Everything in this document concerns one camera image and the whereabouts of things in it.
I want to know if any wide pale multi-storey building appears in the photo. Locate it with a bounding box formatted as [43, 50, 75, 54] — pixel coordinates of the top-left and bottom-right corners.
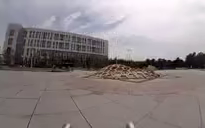
[2, 22, 110, 68]

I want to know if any grey paved plaza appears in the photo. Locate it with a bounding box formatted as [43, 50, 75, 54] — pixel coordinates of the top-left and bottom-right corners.
[0, 68, 205, 128]

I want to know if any row of dark trees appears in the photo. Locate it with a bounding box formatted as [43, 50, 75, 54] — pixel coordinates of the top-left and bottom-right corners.
[107, 50, 205, 70]

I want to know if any robot's own part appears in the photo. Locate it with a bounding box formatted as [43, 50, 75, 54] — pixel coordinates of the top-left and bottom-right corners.
[126, 121, 136, 128]
[62, 122, 72, 128]

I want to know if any pile of rubble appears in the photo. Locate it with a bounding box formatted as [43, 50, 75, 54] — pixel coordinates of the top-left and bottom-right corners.
[85, 63, 164, 81]

